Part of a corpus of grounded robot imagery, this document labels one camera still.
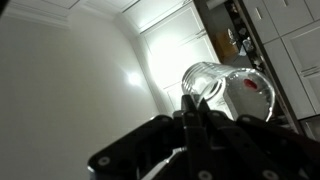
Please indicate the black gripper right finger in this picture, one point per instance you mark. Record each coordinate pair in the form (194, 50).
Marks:
(260, 146)

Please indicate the white lower kitchen cabinets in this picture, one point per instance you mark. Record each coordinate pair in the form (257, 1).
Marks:
(300, 50)

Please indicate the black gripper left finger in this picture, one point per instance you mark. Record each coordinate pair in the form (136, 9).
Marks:
(140, 146)

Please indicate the brown wooden cutting board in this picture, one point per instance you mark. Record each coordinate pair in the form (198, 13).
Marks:
(226, 46)

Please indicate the white upper kitchen cabinets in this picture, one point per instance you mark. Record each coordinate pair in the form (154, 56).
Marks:
(173, 43)

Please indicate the white kitchen cabinets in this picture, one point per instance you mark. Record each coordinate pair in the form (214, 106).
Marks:
(173, 43)
(300, 50)

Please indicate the small red food piece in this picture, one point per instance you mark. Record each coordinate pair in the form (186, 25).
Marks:
(250, 84)

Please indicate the pile of dishes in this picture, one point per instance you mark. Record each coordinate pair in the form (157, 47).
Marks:
(247, 43)

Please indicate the clear glass cup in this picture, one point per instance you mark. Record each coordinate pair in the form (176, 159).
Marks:
(246, 100)

